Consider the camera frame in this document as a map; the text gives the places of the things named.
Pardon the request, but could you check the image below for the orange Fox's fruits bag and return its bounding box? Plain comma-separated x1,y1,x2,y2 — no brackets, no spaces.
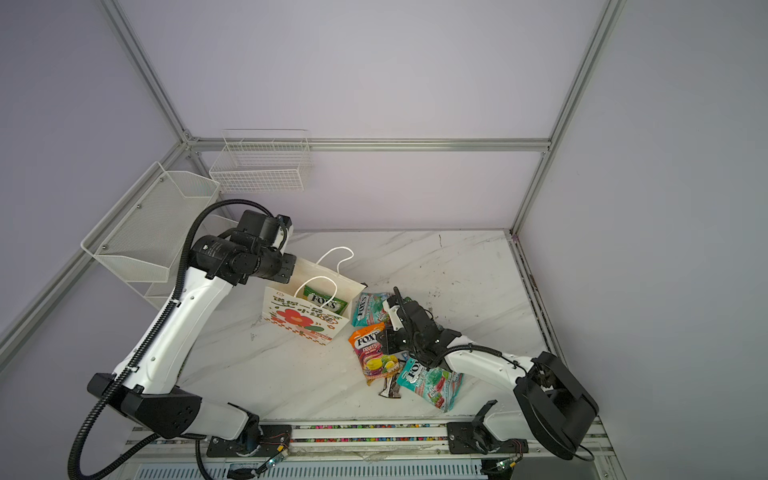
348,323,403,385

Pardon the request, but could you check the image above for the teal Fox's large candy bag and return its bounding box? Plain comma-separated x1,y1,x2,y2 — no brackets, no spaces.
397,358,463,412

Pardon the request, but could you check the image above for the white floral paper bag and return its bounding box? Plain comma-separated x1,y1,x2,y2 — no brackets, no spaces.
261,246,365,346

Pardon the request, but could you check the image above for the green yellow Fox's candy bag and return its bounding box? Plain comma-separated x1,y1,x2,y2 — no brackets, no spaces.
302,286,348,315

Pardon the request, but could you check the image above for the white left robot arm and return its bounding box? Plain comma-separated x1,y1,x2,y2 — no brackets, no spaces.
87,227,296,440

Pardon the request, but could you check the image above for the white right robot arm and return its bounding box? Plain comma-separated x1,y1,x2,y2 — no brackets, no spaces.
383,289,599,462

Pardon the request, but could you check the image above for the teal Fox's mint blossom bag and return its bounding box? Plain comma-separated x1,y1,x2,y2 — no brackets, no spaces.
351,292,392,328

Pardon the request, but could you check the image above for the dark brown snack bar wrapper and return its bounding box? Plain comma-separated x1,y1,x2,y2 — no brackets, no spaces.
378,374,402,400

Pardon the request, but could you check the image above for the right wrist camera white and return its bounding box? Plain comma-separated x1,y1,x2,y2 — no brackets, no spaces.
384,301,403,331

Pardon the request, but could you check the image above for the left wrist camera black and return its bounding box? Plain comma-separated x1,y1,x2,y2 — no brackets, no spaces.
231,210,293,250

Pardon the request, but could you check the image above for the white wire wall basket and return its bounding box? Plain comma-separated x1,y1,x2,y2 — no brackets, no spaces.
209,129,313,194

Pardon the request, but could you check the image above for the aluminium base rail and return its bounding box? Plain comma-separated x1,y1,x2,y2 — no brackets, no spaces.
111,418,627,479

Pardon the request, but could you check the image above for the white mesh wall basket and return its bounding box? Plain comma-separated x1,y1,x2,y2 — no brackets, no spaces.
81,163,220,310

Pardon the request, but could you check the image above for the aluminium cage frame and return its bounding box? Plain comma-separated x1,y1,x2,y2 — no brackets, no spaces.
1,1,625,371

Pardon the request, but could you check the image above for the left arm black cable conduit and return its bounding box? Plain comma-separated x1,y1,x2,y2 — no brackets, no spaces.
67,199,277,480

